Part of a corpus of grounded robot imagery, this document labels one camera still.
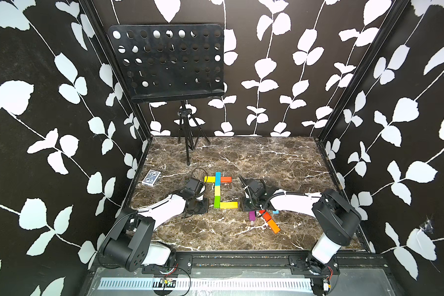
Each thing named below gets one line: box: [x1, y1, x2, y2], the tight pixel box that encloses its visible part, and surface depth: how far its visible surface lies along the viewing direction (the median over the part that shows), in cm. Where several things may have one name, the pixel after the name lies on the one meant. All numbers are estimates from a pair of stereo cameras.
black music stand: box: [107, 23, 226, 165], surface depth 69 cm
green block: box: [213, 195, 221, 210], surface depth 92 cm
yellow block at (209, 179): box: [204, 176, 216, 183], surface depth 102 cm
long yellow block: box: [219, 201, 239, 210], surface depth 92 cm
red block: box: [262, 211, 272, 223], surface depth 90 cm
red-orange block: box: [220, 176, 233, 183], surface depth 102 cm
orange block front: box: [267, 218, 281, 234], surface depth 86 cm
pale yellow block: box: [214, 185, 221, 197], surface depth 97 cm
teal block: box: [215, 171, 222, 187], surface depth 101 cm
